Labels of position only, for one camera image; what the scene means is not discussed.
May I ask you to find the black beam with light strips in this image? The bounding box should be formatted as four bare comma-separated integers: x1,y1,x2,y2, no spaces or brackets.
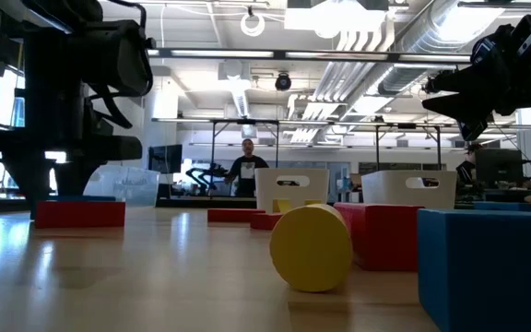
147,47,472,65

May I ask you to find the white plastic bin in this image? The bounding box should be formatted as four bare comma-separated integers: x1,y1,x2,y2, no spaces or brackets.
361,170,458,210
254,167,330,215

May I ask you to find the white ring light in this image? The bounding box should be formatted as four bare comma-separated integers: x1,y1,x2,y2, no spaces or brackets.
240,12,266,38

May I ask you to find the blue rectangular block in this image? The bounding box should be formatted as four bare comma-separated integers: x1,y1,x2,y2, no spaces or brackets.
474,200,531,213

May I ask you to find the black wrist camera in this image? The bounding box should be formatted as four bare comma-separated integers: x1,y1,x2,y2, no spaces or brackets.
69,18,156,101
509,16,531,65

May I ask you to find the yellow cylinder block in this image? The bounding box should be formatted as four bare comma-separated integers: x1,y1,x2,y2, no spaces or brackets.
268,203,354,293

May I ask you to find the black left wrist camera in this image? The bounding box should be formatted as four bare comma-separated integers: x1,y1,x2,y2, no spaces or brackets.
69,18,156,101

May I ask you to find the silver ventilation duct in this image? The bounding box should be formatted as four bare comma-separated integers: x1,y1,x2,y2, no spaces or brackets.
375,0,506,96

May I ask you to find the black ceiling spotlight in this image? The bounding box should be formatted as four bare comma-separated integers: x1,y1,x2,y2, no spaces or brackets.
274,71,293,93

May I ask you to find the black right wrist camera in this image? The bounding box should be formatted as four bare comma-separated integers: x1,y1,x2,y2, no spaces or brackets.
509,16,531,65

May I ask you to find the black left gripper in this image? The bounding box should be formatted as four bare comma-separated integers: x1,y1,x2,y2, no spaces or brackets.
0,128,143,220

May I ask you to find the black computer monitor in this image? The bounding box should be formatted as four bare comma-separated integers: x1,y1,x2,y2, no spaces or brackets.
147,144,184,175
475,147,525,184

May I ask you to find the thick red rectangular block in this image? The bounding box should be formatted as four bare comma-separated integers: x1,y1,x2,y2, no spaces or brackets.
333,201,426,272

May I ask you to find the black aluminium table frame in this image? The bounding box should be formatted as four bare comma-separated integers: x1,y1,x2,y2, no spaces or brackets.
0,196,531,218

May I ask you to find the clear plastic bin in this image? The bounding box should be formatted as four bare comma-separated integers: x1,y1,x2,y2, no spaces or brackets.
83,164,161,208

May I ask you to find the blue cube block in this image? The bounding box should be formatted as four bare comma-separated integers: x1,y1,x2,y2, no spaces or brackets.
416,207,531,332

